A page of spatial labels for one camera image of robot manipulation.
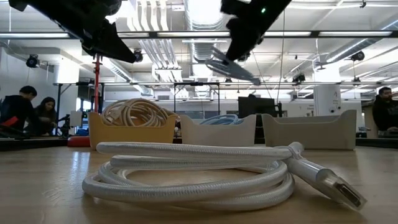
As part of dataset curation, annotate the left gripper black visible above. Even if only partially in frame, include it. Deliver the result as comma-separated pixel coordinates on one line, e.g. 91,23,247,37
8,0,137,64

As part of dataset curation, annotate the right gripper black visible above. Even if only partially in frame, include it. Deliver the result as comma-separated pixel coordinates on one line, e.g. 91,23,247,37
220,0,293,62

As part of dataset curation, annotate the beige USB cable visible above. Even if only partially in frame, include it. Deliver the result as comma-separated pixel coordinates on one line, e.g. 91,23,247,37
146,107,178,128
104,98,170,127
101,105,156,128

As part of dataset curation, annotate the white USB cable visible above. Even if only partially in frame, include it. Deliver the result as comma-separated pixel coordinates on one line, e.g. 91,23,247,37
81,141,368,212

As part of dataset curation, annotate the red desk lamp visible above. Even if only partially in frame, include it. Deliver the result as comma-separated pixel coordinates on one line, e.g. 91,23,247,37
67,54,103,147

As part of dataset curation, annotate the black computer monitor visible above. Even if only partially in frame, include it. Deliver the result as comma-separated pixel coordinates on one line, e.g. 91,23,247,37
238,96,277,119

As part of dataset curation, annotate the orange plastic bin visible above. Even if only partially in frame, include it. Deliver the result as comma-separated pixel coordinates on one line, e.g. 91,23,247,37
88,111,178,150

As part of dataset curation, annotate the white plastic bin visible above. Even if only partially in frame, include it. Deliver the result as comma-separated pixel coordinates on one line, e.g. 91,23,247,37
179,113,257,147

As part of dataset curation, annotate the person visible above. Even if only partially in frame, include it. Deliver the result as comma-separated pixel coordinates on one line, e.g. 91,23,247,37
0,85,40,138
372,86,398,132
33,96,58,136

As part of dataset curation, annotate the grey plastic bin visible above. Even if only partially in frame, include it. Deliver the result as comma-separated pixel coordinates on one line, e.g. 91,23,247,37
261,109,358,151

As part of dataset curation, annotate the black background rig frame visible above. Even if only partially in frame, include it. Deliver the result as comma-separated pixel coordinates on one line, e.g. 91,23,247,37
54,81,221,138

